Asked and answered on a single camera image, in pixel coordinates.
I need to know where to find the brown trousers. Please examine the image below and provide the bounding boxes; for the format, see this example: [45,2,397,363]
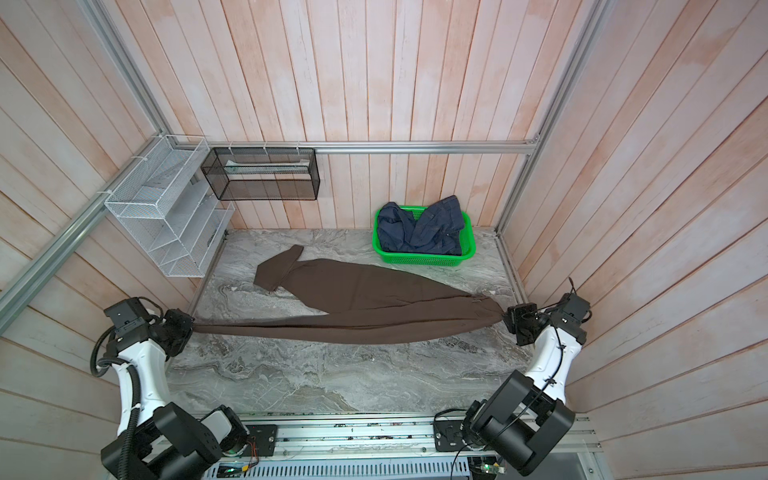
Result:
[193,245,504,345]

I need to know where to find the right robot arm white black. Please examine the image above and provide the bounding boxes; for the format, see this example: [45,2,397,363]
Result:
[462,304,584,476]

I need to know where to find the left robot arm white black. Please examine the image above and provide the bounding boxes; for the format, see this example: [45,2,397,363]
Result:
[89,297,249,479]

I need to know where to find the navy blue trousers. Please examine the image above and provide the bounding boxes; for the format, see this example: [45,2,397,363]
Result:
[376,195,465,256]

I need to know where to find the green plastic basket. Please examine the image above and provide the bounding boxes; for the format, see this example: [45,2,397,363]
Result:
[372,210,477,267]

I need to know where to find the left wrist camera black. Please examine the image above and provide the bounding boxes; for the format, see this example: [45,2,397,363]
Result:
[104,297,153,345]

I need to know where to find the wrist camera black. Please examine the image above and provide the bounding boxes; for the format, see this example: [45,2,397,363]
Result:
[549,293,591,345]
[104,297,153,345]

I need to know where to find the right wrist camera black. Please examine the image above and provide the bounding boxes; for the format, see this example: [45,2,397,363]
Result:
[549,293,591,345]

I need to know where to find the white wire mesh shelf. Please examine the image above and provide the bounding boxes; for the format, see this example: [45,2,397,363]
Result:
[105,135,235,278]

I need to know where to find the aluminium mounting rail base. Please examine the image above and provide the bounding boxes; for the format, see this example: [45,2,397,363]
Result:
[203,410,603,480]

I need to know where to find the black mesh wall basket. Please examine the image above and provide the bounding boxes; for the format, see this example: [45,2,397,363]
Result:
[201,146,321,201]

